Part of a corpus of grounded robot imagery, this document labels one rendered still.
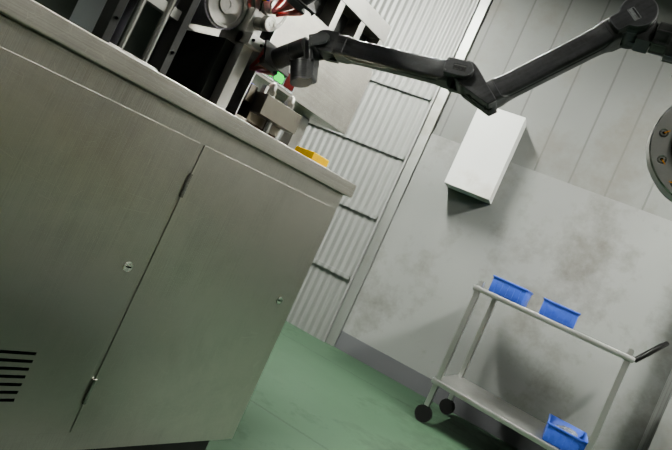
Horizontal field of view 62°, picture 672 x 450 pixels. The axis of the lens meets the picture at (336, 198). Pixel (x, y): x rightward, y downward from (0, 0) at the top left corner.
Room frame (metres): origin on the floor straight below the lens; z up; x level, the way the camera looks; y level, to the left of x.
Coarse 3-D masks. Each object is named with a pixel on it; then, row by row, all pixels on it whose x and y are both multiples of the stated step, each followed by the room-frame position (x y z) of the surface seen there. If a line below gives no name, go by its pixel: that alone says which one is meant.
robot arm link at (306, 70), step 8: (320, 32) 1.43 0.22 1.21; (312, 40) 1.44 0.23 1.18; (320, 40) 1.43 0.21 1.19; (328, 40) 1.42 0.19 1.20; (312, 48) 1.44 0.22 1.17; (312, 56) 1.44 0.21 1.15; (320, 56) 1.50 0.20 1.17; (296, 64) 1.45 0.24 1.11; (304, 64) 1.45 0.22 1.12; (312, 64) 1.45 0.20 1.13; (296, 72) 1.44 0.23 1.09; (304, 72) 1.44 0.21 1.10; (312, 72) 1.44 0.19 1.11; (296, 80) 1.45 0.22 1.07; (304, 80) 1.45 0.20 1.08; (312, 80) 1.45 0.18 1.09
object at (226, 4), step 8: (208, 0) 1.38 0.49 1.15; (216, 0) 1.40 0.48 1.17; (224, 0) 1.41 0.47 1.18; (232, 0) 1.43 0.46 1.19; (240, 0) 1.45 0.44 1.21; (208, 8) 1.39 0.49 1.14; (216, 8) 1.41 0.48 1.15; (224, 8) 1.42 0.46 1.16; (232, 8) 1.44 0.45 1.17; (240, 8) 1.46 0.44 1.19; (216, 16) 1.42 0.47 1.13; (224, 16) 1.43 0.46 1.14; (232, 16) 1.45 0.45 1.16; (240, 16) 1.46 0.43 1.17; (216, 24) 1.42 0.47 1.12; (224, 24) 1.44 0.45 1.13; (232, 24) 1.45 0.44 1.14
